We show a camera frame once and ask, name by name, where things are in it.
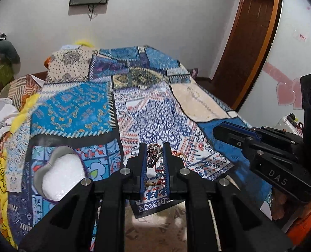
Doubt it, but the silver ring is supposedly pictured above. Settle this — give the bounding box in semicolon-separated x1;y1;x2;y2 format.
147;143;162;168

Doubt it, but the purple heart jewelry box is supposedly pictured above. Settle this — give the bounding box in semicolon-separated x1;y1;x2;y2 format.
33;146;88;203

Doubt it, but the right hand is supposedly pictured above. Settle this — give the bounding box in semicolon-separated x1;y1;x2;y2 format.
270;188;287;220

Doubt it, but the blue patchwork bedspread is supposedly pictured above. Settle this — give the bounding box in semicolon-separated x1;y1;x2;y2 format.
3;46;271;245

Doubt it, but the white sliding wardrobe door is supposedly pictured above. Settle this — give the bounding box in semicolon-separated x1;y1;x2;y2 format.
239;0;311;127

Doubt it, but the brown wooden wardrobe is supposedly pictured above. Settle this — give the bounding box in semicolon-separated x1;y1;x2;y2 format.
212;0;281;111

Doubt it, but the yellow duck blanket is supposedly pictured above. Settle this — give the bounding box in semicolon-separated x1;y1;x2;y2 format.
0;39;96;250

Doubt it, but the striped orange pillow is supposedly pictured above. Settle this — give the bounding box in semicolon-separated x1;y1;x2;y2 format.
0;75;44;111

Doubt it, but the pile of clothes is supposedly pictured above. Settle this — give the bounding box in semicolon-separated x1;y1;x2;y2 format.
0;31;21;65

